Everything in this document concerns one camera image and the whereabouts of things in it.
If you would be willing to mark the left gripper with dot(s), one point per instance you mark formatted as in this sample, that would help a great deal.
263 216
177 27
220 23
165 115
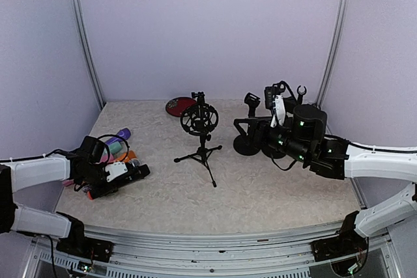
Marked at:
109 191

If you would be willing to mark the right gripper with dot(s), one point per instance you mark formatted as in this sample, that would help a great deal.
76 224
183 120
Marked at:
266 122

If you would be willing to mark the black stand of orange microphone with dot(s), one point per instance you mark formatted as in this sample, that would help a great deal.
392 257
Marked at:
243 143

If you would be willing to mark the teal microphone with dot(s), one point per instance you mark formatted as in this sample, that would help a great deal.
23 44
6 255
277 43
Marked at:
113 148

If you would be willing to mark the black stand of pink microphone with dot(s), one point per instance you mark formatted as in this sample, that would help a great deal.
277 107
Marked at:
271 153

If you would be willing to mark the purple microphone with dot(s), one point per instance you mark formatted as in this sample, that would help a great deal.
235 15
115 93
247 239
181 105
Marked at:
121 136

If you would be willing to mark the black stand of purple microphone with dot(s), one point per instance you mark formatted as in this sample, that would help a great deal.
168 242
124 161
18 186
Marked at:
301 92

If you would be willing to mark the rhinestone silver microphone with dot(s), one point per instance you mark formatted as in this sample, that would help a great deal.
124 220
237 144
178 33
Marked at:
134 162

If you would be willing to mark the pink microphone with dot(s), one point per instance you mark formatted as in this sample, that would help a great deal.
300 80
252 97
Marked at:
68 182

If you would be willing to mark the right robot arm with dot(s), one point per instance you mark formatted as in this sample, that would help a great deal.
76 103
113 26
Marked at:
336 158

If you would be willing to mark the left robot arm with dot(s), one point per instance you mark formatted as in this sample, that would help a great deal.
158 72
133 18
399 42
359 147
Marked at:
85 167

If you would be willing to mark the red floral plate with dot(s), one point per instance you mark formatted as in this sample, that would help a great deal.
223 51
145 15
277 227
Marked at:
177 106

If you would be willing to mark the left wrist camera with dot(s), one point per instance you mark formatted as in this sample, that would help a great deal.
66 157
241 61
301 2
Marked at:
115 170

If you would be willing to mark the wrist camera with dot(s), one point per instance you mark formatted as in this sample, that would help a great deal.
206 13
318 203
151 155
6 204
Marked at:
115 170
274 102

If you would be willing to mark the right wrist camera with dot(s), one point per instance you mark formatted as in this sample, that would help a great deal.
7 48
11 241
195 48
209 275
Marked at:
274 102

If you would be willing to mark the front aluminium rail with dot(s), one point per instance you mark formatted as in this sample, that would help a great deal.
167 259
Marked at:
283 253

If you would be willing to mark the right aluminium frame post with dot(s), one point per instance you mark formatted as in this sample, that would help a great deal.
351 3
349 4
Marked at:
333 51

